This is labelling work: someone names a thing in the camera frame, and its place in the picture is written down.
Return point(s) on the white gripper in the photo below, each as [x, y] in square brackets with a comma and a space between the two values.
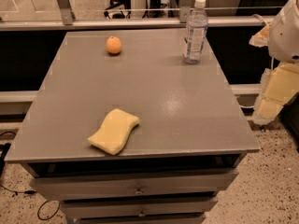
[285, 36]

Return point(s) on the yellow sponge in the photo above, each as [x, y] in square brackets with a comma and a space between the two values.
[114, 131]

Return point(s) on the clear plastic water bottle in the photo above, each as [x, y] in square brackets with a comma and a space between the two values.
[196, 28]

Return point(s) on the grey drawer cabinet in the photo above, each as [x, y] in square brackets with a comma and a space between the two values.
[189, 117]

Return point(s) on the orange fruit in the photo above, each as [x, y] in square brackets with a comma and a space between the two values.
[113, 45]

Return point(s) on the black office chair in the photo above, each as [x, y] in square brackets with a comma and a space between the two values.
[124, 13]

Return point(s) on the lower grey drawer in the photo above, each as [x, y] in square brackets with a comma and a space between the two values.
[139, 208]

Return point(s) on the grey drawer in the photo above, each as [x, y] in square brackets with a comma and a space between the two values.
[133, 185]
[139, 208]

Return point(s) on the upper grey drawer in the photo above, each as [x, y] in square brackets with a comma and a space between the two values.
[133, 185]

